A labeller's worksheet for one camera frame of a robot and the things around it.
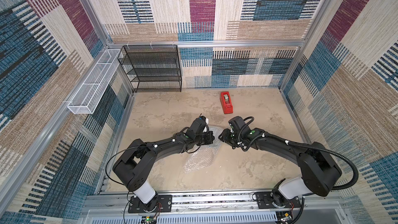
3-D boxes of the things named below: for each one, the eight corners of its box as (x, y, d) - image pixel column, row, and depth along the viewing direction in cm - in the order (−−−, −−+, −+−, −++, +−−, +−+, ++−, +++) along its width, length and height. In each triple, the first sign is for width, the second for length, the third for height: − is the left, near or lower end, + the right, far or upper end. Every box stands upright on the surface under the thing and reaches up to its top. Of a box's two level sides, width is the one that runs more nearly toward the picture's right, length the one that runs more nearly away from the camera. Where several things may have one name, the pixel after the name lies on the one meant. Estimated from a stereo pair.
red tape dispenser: (224, 114, 108) (225, 106, 102) (219, 99, 117) (220, 91, 111) (232, 113, 109) (234, 105, 103) (227, 98, 118) (228, 90, 111)
